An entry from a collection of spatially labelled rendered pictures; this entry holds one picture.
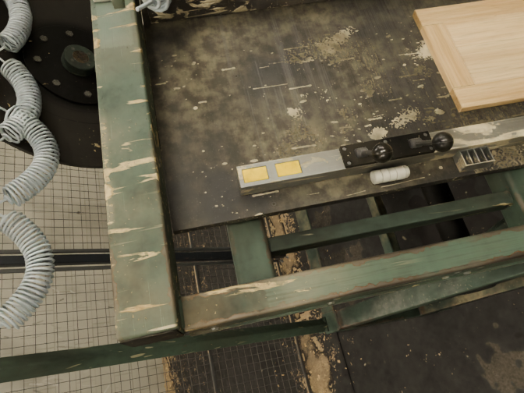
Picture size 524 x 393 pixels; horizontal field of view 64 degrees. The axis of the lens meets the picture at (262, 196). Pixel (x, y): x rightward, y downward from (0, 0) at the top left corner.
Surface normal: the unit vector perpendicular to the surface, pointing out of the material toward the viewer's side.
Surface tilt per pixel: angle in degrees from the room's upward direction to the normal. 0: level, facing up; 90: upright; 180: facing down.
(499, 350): 0
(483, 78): 57
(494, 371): 0
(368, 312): 0
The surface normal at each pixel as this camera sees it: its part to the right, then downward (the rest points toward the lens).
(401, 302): -0.80, -0.06
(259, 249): 0.04, -0.40
